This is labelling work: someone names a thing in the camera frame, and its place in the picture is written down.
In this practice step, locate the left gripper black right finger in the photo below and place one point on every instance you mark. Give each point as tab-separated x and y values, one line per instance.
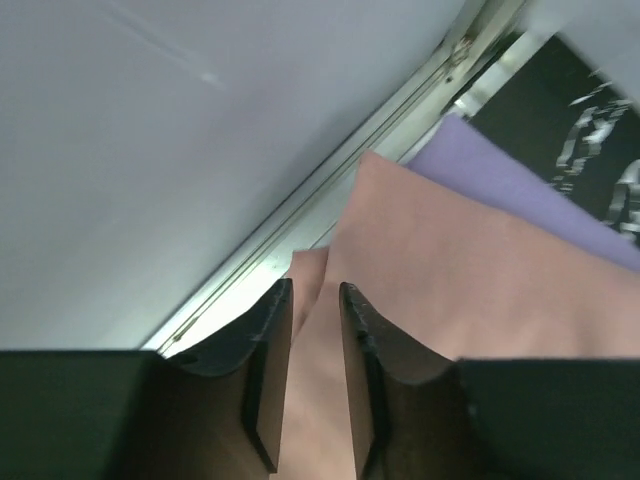
418	415

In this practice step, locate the pink printed t shirt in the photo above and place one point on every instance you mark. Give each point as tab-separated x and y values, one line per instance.
465	279

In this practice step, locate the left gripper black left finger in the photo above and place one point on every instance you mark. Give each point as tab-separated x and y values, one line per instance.
212	411

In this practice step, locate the purple folded t shirt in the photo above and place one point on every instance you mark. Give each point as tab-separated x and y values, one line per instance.
459	157

